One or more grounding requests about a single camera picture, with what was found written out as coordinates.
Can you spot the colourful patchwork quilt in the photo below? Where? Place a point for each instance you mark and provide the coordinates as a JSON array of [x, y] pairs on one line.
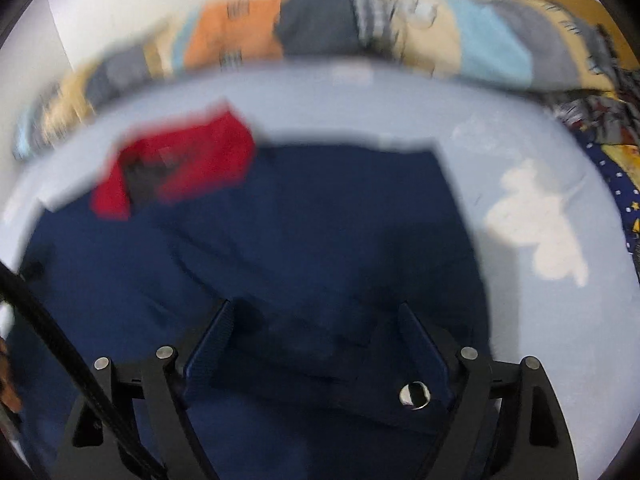
[[320, 25]]

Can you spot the light blue cloud bed sheet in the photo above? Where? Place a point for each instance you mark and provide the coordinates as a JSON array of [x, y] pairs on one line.
[[500, 135]]

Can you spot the navy blue jacket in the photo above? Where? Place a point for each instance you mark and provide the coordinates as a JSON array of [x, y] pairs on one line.
[[300, 210]]

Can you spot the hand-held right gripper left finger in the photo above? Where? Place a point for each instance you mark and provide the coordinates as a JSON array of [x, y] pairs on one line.
[[210, 355]]

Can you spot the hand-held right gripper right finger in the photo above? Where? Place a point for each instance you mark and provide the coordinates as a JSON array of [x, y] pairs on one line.
[[425, 355]]

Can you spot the dark blue star-printed blanket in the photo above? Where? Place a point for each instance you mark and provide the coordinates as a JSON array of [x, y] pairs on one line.
[[620, 180]]

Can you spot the grey patterned cloth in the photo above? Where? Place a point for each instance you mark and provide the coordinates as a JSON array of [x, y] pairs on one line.
[[600, 115]]

